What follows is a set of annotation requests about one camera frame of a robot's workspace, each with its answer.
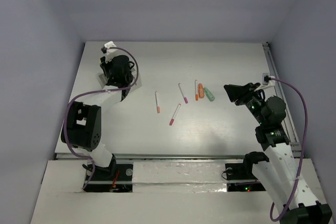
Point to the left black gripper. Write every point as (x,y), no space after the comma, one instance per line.
(105,67)

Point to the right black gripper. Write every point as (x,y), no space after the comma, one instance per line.
(241,92)

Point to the green correction tape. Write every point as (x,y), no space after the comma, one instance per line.
(208,94)

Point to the white pen orange cap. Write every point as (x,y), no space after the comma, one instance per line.
(196,90)

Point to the white pen coral cap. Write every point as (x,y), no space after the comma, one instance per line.
(157,102)

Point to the white pen magenta cap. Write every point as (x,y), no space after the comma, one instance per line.
(183,93)

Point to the white pen pink cap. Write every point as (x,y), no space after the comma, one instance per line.
(174,114)

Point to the orange correction tape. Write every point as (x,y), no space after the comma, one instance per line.
(200,91)

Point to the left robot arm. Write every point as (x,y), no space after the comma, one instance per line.
(84,120)

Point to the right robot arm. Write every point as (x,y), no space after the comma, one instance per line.
(275,166)

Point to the white slotted pen holder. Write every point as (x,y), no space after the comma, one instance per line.
(102,80)

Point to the white foam block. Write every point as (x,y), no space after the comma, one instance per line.
(178,177)

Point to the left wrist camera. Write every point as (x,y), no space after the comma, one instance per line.
(109,49)

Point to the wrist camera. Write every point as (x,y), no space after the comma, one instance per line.
(267,82)
(109,49)

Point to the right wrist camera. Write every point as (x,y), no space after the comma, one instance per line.
(267,82)

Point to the aluminium rail right side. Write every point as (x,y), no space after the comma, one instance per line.
(287,124)

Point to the aluminium rail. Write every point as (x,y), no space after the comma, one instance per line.
(175,157)
(287,124)

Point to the aluminium rail front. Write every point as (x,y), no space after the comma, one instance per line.
(175,157)

